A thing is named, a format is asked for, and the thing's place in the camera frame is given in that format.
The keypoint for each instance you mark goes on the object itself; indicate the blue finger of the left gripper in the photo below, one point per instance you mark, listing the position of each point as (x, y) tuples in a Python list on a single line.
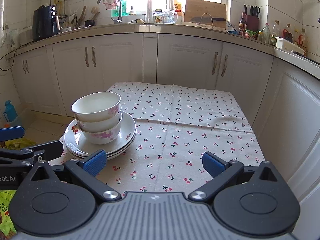
[(11, 133), (48, 151)]

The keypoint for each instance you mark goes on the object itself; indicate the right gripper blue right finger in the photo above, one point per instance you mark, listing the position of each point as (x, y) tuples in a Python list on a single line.
[(213, 164)]

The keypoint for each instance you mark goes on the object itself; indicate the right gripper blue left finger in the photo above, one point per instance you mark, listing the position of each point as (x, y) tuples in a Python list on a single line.
[(94, 163)]

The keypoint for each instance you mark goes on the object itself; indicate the floral bowl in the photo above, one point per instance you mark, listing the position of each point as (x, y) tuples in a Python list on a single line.
[(105, 137), (100, 126), (97, 106)]

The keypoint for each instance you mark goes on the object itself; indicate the chrome kitchen faucet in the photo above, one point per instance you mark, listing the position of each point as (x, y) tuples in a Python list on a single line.
[(119, 9)]

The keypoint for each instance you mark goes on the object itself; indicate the kitchen cleaver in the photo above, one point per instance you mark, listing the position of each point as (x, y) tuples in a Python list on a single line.
[(208, 20)]

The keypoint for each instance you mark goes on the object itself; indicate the yellow plastic bag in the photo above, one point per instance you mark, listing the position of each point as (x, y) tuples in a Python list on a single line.
[(17, 144)]

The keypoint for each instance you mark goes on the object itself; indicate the cherry print tablecloth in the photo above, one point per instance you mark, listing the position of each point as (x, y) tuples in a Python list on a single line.
[(174, 127)]

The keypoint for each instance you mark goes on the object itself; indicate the green snack package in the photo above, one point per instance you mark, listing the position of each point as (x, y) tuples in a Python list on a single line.
[(7, 230)]

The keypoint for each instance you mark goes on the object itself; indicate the white lower cabinets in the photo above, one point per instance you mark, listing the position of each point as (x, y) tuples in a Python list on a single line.
[(277, 94)]

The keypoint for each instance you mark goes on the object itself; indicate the black air fryer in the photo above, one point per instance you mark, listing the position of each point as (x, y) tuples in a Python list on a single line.
[(45, 22)]

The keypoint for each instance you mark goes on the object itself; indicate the white plastic tray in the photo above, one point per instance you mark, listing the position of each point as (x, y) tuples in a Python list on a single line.
[(284, 44)]

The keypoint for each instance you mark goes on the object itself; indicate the clear oil bottle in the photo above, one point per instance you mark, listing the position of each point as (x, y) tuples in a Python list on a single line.
[(266, 34)]

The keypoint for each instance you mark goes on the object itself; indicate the dark soy sauce bottle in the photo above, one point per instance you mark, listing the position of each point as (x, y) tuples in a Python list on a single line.
[(242, 24)]

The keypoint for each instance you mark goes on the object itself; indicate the red knife block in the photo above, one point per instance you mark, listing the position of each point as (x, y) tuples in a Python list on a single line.
[(252, 13)]

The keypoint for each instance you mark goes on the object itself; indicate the wooden cutting board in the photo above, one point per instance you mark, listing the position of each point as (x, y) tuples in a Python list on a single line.
[(200, 8)]

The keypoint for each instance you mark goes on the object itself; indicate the pink dish cloth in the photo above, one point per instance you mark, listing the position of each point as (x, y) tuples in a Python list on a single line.
[(110, 4)]

